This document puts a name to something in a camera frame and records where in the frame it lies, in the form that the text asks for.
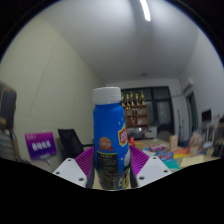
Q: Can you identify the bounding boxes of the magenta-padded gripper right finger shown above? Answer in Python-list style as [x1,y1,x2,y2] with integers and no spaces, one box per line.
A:
[128,144,173,190]

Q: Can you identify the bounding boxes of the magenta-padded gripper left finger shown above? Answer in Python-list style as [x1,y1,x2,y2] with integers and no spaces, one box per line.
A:
[52,146,98,189]

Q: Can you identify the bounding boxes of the blue drink bottle white cap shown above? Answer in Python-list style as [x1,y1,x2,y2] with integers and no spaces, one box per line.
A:
[91,86,132,191]

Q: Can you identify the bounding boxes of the teal book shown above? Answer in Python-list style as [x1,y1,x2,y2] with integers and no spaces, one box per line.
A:
[162,159,182,171]

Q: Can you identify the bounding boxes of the black office chair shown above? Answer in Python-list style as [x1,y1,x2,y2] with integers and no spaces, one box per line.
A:
[57,128,95,161]

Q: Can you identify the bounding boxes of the orange standing box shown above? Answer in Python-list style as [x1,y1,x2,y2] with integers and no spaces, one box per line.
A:
[168,134,179,152]

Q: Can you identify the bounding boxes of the purple sign board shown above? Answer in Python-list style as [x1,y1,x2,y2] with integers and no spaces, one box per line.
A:
[24,131,58,161]

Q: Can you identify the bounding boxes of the yellow envelope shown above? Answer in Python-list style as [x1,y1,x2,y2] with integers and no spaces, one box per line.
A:
[179,154,214,169]

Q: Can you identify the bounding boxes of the pink flowers in white pot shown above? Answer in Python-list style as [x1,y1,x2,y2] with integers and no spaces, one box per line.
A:
[189,132,204,149]

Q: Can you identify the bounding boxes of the wooden shelf unit with trophies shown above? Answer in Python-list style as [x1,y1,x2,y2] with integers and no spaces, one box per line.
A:
[120,90,150,129]

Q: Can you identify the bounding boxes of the black computer monitor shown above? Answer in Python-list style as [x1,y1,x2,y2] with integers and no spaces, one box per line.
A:
[200,108,213,124]

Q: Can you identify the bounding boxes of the ceiling tube light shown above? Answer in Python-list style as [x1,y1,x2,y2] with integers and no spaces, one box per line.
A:
[139,0,152,23]

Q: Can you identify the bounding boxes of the white wall air conditioner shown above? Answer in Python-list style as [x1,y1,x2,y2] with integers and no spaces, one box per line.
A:
[179,77,194,93]

